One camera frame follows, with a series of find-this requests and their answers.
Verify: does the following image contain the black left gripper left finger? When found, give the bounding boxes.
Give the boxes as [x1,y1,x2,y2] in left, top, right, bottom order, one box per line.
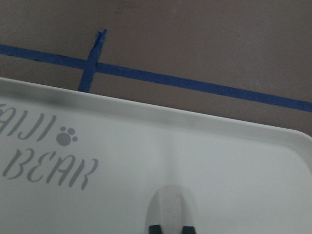
[149,225,161,234]

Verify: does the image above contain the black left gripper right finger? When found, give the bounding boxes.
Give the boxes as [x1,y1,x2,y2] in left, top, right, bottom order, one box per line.
[182,226,196,234]

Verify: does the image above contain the white spoon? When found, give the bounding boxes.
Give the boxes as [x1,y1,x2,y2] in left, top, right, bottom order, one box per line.
[144,144,198,234]

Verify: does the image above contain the white bear tray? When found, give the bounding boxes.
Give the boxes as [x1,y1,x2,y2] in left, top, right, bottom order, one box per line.
[0,78,312,234]

